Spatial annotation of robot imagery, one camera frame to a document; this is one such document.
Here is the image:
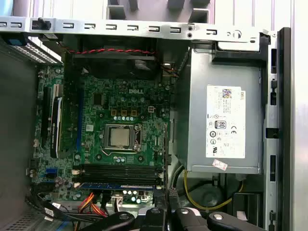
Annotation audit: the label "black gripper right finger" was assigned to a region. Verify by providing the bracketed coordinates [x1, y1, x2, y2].
[168, 189, 265, 231]

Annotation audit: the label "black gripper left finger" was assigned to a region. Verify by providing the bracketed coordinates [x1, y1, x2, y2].
[80, 192, 167, 231]

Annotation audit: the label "RAM stick with blue label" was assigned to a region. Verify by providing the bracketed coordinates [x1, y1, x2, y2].
[79, 182, 156, 191]

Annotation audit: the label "black expansion slot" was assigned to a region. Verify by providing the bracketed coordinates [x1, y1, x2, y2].
[41, 86, 51, 148]

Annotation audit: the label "pink sticker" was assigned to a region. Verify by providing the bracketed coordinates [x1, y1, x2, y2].
[212, 159, 229, 171]

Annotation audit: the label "silver CPU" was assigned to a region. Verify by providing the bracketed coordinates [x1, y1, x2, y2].
[109, 127, 131, 148]

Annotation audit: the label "metal socket cover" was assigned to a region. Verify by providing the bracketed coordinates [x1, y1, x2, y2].
[104, 124, 135, 151]

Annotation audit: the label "white power supply label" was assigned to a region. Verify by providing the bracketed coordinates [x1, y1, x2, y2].
[205, 84, 246, 159]

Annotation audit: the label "grey power supply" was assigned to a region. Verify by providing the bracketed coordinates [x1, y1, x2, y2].
[177, 47, 264, 175]

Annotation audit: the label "blue SATA connector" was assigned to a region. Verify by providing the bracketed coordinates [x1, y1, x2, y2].
[46, 167, 58, 181]

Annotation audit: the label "green motherboard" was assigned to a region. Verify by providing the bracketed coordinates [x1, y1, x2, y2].
[30, 64, 180, 210]

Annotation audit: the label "metal disk bay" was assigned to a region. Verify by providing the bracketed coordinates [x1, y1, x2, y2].
[0, 206, 80, 231]

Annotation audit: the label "black graphics card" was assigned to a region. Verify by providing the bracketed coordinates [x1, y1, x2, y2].
[51, 96, 64, 159]

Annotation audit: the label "black PC case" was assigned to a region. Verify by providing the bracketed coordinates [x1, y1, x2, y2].
[0, 15, 295, 231]

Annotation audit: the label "black cooling fan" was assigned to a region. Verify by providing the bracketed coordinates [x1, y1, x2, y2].
[64, 36, 161, 81]

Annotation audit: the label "black case latch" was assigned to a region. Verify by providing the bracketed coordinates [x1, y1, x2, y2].
[32, 17, 52, 31]

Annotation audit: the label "yellow wire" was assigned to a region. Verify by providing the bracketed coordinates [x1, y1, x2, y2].
[183, 169, 244, 209]

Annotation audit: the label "orange red yellow wires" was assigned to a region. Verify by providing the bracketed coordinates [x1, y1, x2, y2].
[78, 192, 108, 218]

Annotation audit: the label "thin wire locking lever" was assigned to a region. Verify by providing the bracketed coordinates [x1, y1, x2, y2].
[134, 124, 143, 154]

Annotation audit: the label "black labelled cable bundle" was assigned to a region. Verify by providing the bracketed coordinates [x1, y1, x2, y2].
[26, 191, 81, 223]

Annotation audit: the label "red black twisted wire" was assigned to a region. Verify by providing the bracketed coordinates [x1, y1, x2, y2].
[60, 47, 156, 55]

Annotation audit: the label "perforated metal slot bracket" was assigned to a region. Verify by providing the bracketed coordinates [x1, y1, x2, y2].
[0, 36, 64, 65]

